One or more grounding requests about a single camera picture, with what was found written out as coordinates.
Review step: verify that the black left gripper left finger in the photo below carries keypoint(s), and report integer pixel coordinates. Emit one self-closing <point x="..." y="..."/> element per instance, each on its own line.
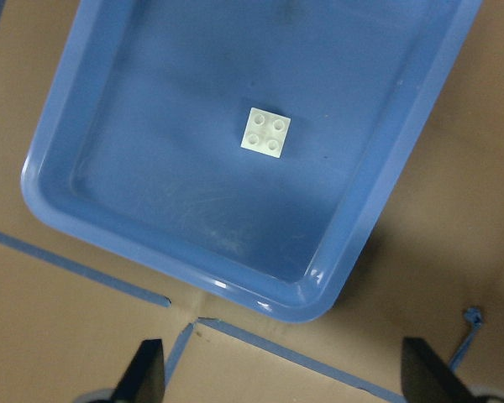
<point x="144" y="379"/>

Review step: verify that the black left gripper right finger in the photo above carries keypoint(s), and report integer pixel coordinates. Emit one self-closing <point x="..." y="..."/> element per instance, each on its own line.
<point x="426" y="378"/>

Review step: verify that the white block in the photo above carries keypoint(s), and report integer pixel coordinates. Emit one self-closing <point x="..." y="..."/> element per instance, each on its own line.
<point x="265" y="132"/>

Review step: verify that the blue plastic tray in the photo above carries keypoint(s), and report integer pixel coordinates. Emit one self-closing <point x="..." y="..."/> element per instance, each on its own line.
<point x="137" y="149"/>

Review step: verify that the brown paper table cover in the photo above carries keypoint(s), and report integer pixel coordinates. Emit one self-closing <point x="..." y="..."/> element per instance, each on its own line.
<point x="72" y="315"/>

